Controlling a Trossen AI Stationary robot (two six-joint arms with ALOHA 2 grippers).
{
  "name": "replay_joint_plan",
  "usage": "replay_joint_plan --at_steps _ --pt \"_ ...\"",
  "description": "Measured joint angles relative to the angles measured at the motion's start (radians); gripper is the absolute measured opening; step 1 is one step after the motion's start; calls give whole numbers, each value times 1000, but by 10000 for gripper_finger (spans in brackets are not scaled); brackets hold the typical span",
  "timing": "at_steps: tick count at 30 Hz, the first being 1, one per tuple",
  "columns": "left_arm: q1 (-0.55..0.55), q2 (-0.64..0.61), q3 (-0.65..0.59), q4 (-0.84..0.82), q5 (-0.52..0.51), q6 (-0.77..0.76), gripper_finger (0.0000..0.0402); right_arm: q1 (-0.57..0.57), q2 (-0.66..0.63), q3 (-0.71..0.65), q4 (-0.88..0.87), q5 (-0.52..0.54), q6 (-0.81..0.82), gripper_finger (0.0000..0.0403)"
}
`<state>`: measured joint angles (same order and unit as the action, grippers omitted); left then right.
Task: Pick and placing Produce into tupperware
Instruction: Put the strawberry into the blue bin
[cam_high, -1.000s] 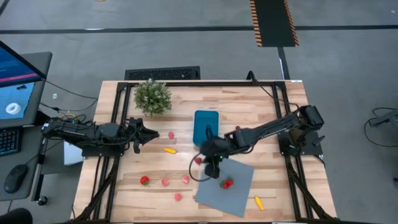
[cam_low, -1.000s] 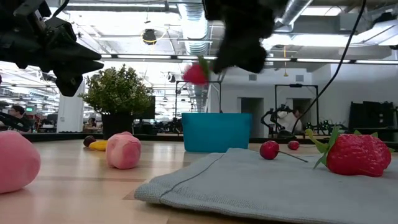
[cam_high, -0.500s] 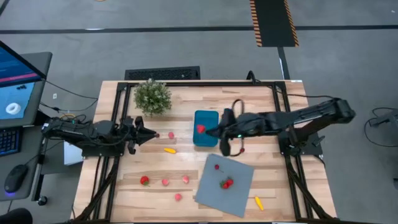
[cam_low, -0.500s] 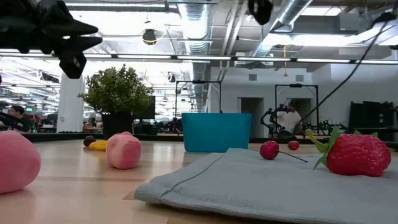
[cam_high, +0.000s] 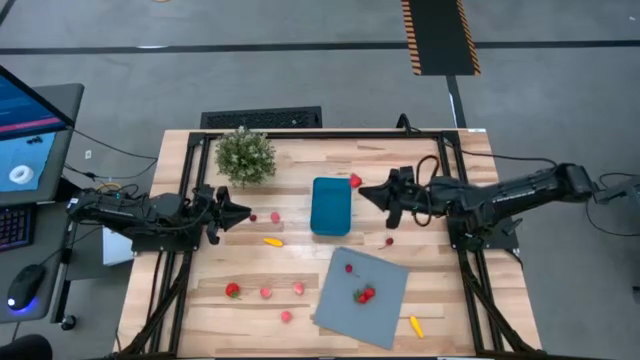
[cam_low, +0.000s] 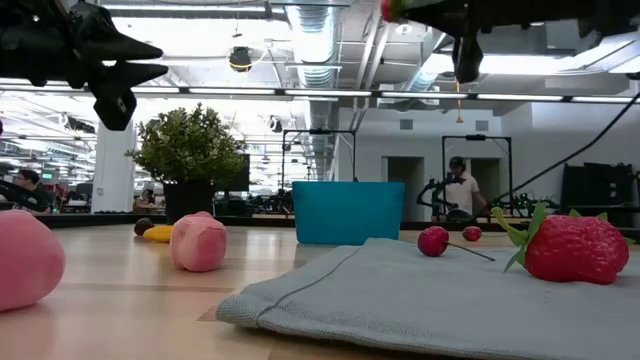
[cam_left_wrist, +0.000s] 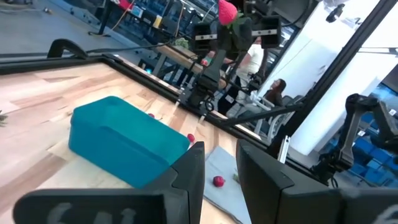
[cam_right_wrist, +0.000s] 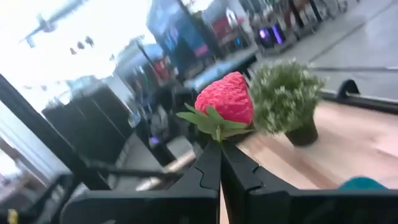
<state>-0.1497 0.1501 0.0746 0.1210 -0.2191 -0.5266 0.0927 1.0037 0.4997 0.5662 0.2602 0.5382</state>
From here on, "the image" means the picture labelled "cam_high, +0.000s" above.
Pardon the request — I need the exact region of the black floor cable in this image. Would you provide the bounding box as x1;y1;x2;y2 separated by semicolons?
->
584;172;640;238

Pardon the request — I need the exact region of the grey metal device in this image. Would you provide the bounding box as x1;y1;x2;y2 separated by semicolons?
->
592;174;640;205

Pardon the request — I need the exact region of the black rounded object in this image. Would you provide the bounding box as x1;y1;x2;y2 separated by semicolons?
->
0;333;54;360

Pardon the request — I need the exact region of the black aluminium frame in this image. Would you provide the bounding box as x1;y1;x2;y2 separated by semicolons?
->
117;128;545;360

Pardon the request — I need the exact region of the black computer mouse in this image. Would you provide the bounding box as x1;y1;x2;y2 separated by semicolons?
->
5;263;47;311

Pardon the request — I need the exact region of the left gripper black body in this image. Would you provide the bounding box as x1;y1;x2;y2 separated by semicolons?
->
192;188;226;234

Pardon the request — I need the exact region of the looped right gripper cable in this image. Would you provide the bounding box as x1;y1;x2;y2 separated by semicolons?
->
413;153;444;229

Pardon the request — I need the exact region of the grey side desk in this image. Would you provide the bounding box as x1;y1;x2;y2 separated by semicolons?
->
0;82;86;331

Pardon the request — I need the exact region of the teal plastic tupperware container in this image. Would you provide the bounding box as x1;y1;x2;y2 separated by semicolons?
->
309;176;353;237

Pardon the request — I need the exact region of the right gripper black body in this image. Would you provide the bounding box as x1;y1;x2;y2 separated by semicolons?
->
399;174;441;219

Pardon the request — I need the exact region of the computer monitor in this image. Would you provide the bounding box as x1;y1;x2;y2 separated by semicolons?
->
0;64;76;207

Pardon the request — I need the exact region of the black floor vent grille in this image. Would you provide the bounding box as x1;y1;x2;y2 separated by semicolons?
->
199;105;324;130

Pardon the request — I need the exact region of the long black arm cable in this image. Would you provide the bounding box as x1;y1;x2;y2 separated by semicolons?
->
399;113;560;169

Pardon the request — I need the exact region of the thin black desk cable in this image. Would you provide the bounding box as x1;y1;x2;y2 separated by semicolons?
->
71;127;159;162
62;160;159;182

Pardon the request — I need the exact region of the black hazard-striped floor mat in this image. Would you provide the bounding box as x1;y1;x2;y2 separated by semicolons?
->
401;0;482;77

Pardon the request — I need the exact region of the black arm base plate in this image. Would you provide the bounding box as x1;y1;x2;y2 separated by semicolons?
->
130;219;201;253
447;212;520;251

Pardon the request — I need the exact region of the white box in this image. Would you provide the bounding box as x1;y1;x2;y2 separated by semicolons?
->
102;227;136;266

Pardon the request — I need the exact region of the grey cloth mat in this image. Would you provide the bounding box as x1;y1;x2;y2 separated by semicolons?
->
312;246;411;351

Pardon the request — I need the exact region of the green potted plant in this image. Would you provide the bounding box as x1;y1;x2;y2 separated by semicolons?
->
213;125;278;190

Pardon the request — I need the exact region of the black keyboard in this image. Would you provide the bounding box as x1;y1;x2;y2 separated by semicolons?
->
0;203;36;253

